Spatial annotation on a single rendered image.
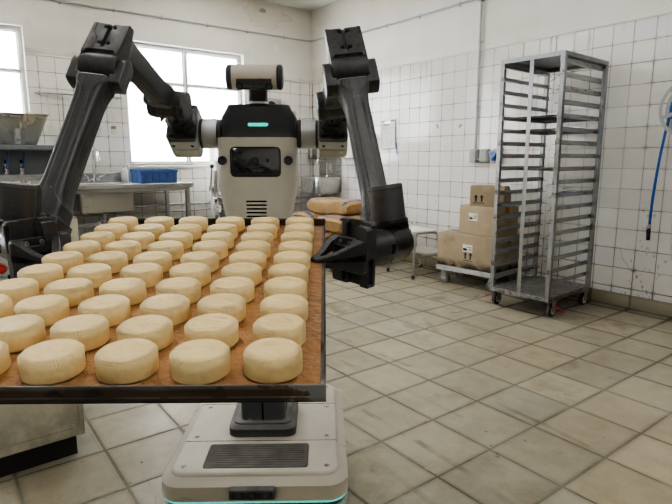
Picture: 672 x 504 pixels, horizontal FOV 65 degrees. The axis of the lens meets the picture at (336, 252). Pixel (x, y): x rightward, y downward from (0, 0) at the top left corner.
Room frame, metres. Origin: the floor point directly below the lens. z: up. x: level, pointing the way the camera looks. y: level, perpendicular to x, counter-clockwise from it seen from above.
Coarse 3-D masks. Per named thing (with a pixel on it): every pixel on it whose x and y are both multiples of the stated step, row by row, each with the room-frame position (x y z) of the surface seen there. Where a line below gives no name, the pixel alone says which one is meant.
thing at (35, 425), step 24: (0, 408) 1.71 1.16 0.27; (24, 408) 1.76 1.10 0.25; (48, 408) 1.80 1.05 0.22; (72, 408) 1.85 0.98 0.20; (0, 432) 1.71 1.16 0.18; (24, 432) 1.75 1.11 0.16; (48, 432) 1.80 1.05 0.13; (72, 432) 1.85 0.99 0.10; (0, 456) 1.71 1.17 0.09; (24, 456) 1.77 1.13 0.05; (48, 456) 1.82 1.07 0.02
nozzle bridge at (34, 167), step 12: (0, 144) 2.36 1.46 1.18; (0, 156) 2.43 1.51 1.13; (12, 156) 2.46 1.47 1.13; (36, 156) 2.52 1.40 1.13; (48, 156) 2.55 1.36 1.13; (0, 168) 2.42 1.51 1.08; (12, 168) 2.45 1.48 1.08; (36, 168) 2.51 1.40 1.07; (0, 180) 2.38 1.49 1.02; (12, 180) 2.41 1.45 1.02; (24, 180) 2.44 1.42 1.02; (36, 180) 2.47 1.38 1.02
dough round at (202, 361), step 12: (180, 348) 0.43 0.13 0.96; (192, 348) 0.43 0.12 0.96; (204, 348) 0.43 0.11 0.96; (216, 348) 0.43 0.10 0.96; (228, 348) 0.43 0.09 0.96; (180, 360) 0.41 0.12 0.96; (192, 360) 0.41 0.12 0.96; (204, 360) 0.41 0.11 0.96; (216, 360) 0.41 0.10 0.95; (228, 360) 0.42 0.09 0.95; (180, 372) 0.40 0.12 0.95; (192, 372) 0.40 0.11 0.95; (204, 372) 0.40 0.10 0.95; (216, 372) 0.41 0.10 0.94; (228, 372) 0.42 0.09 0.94; (192, 384) 0.40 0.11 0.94; (204, 384) 0.40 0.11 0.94
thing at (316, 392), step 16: (176, 224) 0.97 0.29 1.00; (208, 224) 0.97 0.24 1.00; (320, 224) 0.98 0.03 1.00; (320, 368) 0.43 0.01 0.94; (256, 384) 0.38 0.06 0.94; (272, 384) 0.38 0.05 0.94; (288, 384) 0.38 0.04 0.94; (304, 384) 0.38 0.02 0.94; (320, 384) 0.38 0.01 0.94; (0, 400) 0.38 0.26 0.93; (16, 400) 0.38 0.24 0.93; (32, 400) 0.38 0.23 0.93; (48, 400) 0.38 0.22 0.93; (64, 400) 0.38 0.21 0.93; (80, 400) 0.38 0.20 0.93; (96, 400) 0.38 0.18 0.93; (112, 400) 0.38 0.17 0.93; (128, 400) 0.38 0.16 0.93; (144, 400) 0.38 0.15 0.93; (160, 400) 0.38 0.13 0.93; (176, 400) 0.38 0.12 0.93; (192, 400) 0.38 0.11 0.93; (208, 400) 0.38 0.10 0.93; (224, 400) 0.38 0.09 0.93; (240, 400) 0.38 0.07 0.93; (256, 400) 0.38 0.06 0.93; (272, 400) 0.38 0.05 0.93; (288, 400) 0.38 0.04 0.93; (304, 400) 0.38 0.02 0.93; (320, 400) 0.38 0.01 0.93
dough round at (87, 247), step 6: (84, 240) 0.78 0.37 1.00; (90, 240) 0.78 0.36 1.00; (66, 246) 0.75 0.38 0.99; (72, 246) 0.75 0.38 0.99; (78, 246) 0.75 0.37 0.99; (84, 246) 0.75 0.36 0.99; (90, 246) 0.75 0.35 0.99; (96, 246) 0.76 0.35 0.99; (84, 252) 0.74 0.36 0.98; (90, 252) 0.74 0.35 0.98; (96, 252) 0.75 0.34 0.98; (84, 258) 0.74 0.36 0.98
